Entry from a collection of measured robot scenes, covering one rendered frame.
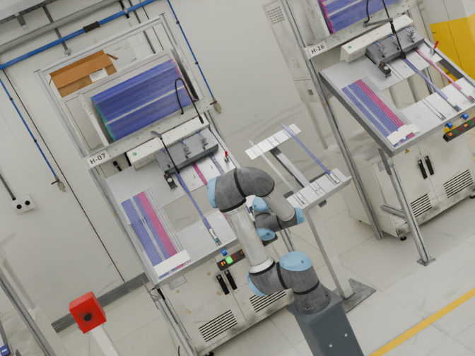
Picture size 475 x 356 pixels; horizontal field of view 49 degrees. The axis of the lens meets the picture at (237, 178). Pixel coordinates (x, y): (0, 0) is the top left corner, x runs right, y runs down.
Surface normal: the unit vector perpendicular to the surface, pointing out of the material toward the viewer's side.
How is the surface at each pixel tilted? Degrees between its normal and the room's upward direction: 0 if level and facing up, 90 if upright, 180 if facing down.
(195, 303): 90
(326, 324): 90
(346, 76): 45
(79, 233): 90
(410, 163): 90
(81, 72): 80
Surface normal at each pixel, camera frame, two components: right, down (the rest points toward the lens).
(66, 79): 0.25, -0.02
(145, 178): -0.08, -0.50
